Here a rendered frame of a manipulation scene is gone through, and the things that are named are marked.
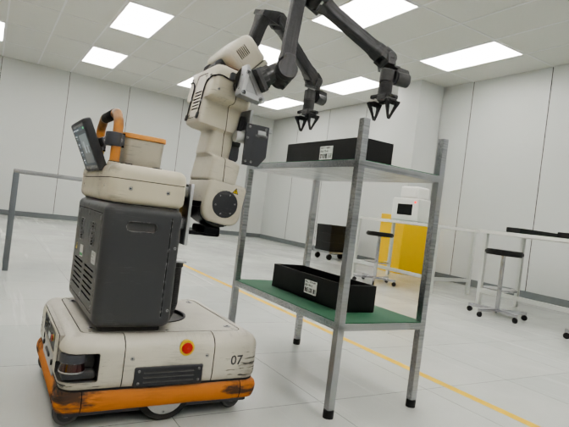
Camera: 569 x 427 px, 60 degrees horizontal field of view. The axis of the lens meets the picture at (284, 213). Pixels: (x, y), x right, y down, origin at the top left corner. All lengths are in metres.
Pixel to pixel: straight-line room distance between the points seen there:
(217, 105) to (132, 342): 0.90
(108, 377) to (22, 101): 9.64
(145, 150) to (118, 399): 0.81
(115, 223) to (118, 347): 0.38
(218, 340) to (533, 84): 6.35
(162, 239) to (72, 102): 9.59
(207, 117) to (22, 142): 9.20
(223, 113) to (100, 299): 0.82
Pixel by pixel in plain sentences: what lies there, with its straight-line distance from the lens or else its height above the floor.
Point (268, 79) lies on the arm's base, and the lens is 1.84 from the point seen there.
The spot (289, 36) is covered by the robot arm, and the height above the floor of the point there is 1.38.
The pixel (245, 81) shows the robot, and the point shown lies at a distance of 1.81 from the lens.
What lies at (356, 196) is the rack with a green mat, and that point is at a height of 0.81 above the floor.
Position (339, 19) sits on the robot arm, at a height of 1.51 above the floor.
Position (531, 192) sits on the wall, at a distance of 7.15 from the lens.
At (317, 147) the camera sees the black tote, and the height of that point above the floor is 1.03.
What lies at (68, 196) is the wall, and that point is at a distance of 11.04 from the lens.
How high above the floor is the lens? 0.72
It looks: level
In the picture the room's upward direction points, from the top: 7 degrees clockwise
